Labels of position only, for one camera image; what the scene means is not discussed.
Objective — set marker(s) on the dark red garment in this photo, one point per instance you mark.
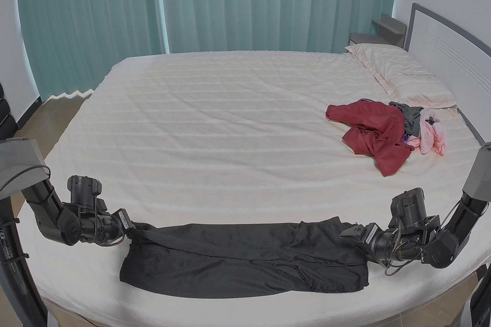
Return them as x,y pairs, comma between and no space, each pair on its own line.
368,118

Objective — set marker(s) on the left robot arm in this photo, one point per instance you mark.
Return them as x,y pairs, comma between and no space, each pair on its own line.
50,218

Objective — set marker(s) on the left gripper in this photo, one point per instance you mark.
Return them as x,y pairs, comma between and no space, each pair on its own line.
119,229

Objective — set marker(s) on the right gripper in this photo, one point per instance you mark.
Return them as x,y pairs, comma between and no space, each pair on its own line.
378,245

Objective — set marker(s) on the grey garment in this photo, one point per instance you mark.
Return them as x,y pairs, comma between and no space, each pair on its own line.
413,118

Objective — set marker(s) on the bed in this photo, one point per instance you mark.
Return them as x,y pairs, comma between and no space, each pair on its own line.
230,126

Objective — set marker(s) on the black garment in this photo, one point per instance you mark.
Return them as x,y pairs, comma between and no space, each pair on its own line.
230,256

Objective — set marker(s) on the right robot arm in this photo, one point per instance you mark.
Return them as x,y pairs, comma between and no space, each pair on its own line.
441,252

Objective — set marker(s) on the cream pillow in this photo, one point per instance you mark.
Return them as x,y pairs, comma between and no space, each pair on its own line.
402,76

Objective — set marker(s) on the pink garment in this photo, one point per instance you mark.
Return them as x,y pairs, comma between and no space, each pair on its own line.
431,137

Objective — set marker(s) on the black chest of drawers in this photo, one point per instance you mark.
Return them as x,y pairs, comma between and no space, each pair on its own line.
4,111

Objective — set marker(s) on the grey bedside table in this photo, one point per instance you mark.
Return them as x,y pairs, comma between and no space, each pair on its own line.
383,32

